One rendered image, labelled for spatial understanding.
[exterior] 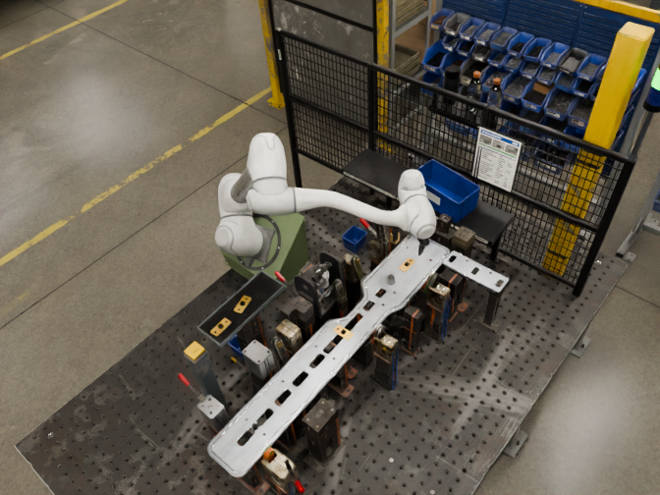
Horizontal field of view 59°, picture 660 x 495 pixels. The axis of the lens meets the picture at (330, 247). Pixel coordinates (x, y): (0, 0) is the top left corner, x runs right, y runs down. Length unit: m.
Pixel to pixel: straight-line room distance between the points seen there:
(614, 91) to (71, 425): 2.61
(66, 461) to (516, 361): 2.00
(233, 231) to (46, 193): 2.72
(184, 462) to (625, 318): 2.72
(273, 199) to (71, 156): 3.50
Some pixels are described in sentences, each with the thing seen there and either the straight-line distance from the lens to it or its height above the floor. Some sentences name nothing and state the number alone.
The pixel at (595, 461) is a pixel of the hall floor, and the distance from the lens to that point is 3.50.
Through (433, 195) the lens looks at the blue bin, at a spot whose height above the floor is 1.11.
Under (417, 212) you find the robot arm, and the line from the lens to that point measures 2.21.
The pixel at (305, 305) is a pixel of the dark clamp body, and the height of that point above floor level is 1.08.
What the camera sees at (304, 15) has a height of 0.97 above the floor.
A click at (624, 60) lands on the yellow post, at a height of 1.91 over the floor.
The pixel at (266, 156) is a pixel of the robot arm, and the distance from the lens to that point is 2.26.
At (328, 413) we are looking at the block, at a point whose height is 1.03.
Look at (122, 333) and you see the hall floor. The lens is 4.01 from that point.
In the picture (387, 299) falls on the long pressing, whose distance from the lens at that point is 2.58.
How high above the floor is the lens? 3.05
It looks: 48 degrees down
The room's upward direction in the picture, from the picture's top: 5 degrees counter-clockwise
